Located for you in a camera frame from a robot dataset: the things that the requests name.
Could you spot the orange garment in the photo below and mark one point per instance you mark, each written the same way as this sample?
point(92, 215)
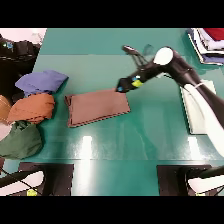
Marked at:
point(31, 108)

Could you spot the green garment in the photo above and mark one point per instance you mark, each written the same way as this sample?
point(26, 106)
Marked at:
point(21, 141)

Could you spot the tan striped garment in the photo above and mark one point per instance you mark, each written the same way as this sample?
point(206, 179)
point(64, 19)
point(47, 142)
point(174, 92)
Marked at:
point(4, 108)

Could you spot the brown shirt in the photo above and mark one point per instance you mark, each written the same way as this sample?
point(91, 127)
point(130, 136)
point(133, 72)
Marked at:
point(96, 106)

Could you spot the pale pink garment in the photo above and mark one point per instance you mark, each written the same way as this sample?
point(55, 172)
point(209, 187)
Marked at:
point(4, 130)

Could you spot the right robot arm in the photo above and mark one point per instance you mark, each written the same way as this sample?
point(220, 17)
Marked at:
point(186, 73)

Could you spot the white garment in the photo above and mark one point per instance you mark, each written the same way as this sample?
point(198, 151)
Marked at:
point(208, 45)

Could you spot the red garment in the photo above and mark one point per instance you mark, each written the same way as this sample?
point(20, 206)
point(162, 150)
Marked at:
point(215, 33)

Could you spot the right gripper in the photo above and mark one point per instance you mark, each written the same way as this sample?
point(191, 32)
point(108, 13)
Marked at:
point(128, 83)

